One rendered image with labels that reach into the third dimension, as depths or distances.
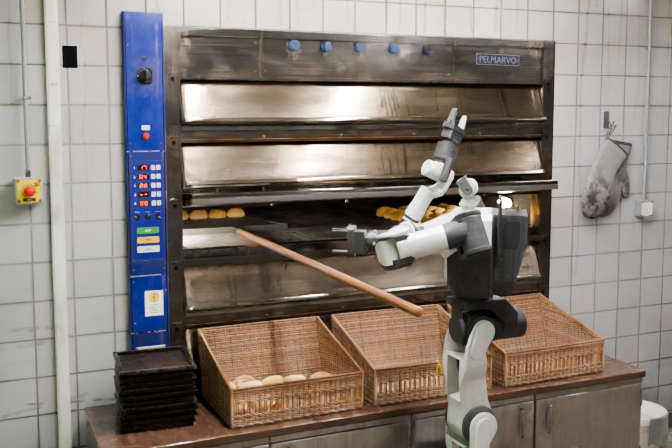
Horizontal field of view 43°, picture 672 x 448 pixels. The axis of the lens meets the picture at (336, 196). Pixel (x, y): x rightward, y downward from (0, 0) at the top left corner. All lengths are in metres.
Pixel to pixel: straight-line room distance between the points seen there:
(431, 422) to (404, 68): 1.57
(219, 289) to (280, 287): 0.27
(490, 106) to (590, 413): 1.48
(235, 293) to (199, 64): 0.98
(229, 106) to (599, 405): 2.10
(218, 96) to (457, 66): 1.17
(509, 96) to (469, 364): 1.59
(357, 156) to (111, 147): 1.08
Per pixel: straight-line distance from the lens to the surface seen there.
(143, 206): 3.50
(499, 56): 4.20
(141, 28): 3.50
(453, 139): 3.39
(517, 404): 3.80
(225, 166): 3.60
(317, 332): 3.81
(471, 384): 3.18
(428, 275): 4.04
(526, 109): 4.26
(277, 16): 3.69
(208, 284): 3.65
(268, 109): 3.64
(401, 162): 3.91
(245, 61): 3.64
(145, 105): 3.49
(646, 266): 4.85
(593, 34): 4.53
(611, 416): 4.15
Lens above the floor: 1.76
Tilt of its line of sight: 6 degrees down
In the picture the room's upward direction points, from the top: straight up
